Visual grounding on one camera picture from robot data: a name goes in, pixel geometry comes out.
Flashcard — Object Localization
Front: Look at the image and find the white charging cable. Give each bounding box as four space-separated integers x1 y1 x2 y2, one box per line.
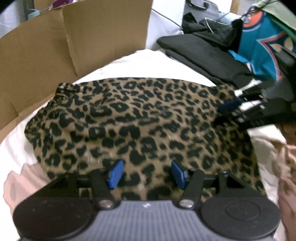
205 13 232 33

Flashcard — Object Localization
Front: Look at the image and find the dark green cloth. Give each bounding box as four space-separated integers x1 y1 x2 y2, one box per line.
269 10 296 41

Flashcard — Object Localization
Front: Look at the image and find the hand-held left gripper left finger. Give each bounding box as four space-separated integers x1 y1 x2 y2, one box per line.
50 160 125 210

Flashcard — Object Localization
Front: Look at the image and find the cream printed blanket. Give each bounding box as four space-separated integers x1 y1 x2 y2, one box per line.
0 47 296 241

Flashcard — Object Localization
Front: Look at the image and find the teal patterned cloth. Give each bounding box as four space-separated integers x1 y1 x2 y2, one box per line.
228 6 296 81

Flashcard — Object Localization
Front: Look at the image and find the black jacket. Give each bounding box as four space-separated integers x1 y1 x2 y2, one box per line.
181 13 243 52

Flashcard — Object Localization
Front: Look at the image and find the detergent bottle with blue cap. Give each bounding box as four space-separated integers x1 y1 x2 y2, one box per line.
27 10 41 21

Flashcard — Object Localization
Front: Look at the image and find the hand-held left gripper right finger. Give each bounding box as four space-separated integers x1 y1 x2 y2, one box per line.
171 160 255 209

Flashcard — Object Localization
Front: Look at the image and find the folded black garment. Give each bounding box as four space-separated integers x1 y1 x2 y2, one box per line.
157 35 255 90

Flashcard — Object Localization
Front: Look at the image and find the grey bag with handles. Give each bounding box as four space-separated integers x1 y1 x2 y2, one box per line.
183 0 220 24

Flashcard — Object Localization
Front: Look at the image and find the purple detergent pouch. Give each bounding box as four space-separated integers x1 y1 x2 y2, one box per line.
47 0 78 10

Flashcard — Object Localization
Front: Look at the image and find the leopard print skirt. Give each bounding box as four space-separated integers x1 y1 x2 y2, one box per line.
24 77 266 202

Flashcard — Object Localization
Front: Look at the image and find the grey appliance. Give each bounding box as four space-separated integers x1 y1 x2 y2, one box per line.
0 9 35 39

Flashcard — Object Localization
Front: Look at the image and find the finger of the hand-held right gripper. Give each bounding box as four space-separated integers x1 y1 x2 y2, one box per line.
218 80 264 113
214 104 265 130

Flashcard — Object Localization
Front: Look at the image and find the brown cardboard sheet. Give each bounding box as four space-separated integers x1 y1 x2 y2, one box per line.
0 0 154 144

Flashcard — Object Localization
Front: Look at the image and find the pale green garment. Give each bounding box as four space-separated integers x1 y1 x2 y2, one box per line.
252 0 281 12

